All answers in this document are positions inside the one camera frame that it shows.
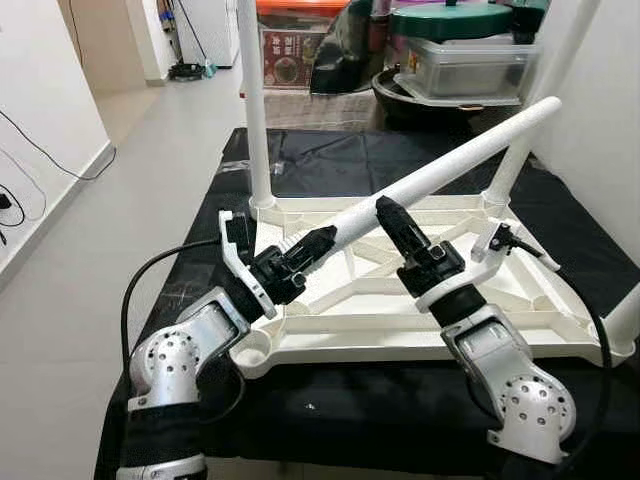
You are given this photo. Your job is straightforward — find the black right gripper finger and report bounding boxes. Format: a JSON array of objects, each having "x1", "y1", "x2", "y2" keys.
[{"x1": 374, "y1": 195, "x2": 433, "y2": 259}]

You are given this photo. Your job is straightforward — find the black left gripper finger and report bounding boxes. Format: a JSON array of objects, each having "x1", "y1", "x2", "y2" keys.
[{"x1": 288, "y1": 224, "x2": 341, "y2": 279}]

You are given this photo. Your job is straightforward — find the white children table top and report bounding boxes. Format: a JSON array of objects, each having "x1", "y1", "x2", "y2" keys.
[{"x1": 230, "y1": 192, "x2": 636, "y2": 381}]

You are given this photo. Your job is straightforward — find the cloth covered low bench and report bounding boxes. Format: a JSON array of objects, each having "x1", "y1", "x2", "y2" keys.
[{"x1": 240, "y1": 85, "x2": 386, "y2": 131}]

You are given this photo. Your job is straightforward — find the black table cloth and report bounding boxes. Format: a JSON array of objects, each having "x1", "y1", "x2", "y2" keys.
[{"x1": 95, "y1": 125, "x2": 640, "y2": 480}]

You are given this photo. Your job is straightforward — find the clear plastic storage box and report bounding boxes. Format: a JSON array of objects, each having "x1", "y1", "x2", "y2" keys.
[{"x1": 400, "y1": 35, "x2": 541, "y2": 101}]

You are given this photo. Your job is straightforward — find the black bag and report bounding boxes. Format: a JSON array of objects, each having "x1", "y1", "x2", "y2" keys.
[{"x1": 312, "y1": 0, "x2": 401, "y2": 96}]

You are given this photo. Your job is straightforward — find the orange lid storage box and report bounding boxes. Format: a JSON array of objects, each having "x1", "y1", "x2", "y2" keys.
[{"x1": 255, "y1": 0, "x2": 351, "y2": 91}]

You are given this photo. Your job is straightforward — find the green lid container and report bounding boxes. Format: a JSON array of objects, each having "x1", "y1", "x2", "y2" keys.
[{"x1": 390, "y1": 0, "x2": 516, "y2": 43}]

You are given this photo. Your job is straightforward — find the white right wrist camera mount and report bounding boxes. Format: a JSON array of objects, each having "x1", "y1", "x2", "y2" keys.
[{"x1": 415, "y1": 220, "x2": 531, "y2": 313}]

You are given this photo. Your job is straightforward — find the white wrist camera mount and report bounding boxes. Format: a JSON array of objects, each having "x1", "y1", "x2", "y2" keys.
[
  {"x1": 218, "y1": 208, "x2": 281, "y2": 321},
  {"x1": 415, "y1": 220, "x2": 531, "y2": 313}
]

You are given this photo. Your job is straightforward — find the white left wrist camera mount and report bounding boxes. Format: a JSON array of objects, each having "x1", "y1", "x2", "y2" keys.
[{"x1": 218, "y1": 208, "x2": 281, "y2": 321}]

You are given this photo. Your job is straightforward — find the thin hanging wall cable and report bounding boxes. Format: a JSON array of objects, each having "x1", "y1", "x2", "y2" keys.
[
  {"x1": 0, "y1": 150, "x2": 46, "y2": 226},
  {"x1": 0, "y1": 105, "x2": 116, "y2": 181}
]

